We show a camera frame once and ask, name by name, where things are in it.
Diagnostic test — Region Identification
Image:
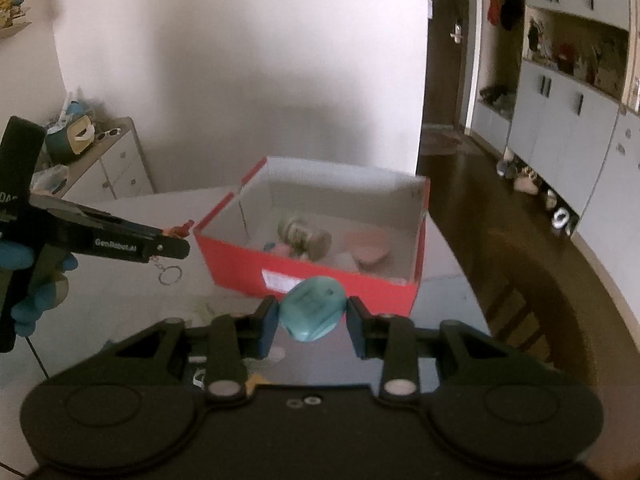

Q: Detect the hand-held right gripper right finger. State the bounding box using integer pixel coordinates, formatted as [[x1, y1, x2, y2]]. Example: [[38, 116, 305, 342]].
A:
[[347, 296, 507, 403]]

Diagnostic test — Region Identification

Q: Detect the red cardboard box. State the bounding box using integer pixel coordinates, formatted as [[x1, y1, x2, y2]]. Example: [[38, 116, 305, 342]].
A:
[[192, 156, 431, 318]]

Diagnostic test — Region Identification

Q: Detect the wall shelf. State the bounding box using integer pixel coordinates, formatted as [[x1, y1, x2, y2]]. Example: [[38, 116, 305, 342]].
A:
[[0, 0, 32, 40]]

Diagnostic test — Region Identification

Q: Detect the dark wooden door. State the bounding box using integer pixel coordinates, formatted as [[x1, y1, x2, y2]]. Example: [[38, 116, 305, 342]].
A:
[[422, 0, 482, 134]]

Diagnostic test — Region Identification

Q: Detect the teal and yellow tissue box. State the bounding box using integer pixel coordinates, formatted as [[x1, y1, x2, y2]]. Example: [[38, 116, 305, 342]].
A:
[[45, 102, 97, 164]]

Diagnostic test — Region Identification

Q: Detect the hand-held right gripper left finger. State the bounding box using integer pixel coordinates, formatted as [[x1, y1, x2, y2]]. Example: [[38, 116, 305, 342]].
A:
[[102, 296, 282, 403]]

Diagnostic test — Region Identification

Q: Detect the row of shoes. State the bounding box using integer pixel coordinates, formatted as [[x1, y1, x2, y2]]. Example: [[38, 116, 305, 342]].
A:
[[495, 156, 582, 235]]

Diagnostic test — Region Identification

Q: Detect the red toy keychain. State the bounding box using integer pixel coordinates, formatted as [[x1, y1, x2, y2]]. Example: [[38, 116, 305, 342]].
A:
[[152, 219, 195, 287]]

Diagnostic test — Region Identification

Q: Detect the long white sideboard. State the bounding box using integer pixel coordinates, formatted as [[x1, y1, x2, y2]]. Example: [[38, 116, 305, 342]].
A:
[[570, 107, 640, 283]]

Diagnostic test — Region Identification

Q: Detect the person's left hand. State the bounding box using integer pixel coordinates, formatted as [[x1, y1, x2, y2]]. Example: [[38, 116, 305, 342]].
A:
[[0, 239, 79, 337]]

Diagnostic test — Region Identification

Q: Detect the pink rounded case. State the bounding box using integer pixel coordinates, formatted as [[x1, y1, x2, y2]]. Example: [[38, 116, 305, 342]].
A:
[[344, 230, 392, 274]]

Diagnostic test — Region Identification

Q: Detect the wooden chair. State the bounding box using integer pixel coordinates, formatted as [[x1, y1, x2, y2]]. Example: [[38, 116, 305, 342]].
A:
[[472, 230, 640, 387]]

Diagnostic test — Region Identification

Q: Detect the thin black cable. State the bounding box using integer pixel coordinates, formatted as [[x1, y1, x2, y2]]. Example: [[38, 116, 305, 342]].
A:
[[26, 335, 49, 380]]

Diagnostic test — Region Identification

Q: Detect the white side cabinet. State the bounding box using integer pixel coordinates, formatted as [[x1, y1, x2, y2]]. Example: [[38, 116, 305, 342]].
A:
[[50, 116, 156, 202]]

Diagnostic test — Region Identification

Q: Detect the teal plastic toy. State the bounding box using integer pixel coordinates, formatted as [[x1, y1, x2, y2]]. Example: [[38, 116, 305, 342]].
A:
[[279, 276, 346, 344]]

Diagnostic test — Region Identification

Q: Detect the glass jar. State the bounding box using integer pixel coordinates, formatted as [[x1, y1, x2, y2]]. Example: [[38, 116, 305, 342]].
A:
[[277, 216, 333, 261]]

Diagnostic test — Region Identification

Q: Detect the low white bench cabinet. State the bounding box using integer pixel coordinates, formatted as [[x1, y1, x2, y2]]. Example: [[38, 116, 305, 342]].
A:
[[470, 99, 514, 154]]

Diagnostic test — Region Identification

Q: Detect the white lower cabinet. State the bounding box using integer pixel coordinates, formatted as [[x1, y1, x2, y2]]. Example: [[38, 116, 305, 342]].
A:
[[507, 57, 622, 222]]

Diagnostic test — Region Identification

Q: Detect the clear plastic bag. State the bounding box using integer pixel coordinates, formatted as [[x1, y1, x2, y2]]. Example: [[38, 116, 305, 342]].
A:
[[30, 165, 69, 194]]

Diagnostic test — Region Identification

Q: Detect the doormat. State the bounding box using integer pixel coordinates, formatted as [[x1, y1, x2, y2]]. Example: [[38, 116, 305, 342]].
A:
[[417, 127, 477, 159]]

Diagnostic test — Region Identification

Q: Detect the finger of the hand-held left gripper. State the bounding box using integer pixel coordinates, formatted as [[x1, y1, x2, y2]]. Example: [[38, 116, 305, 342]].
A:
[[141, 224, 192, 264]]

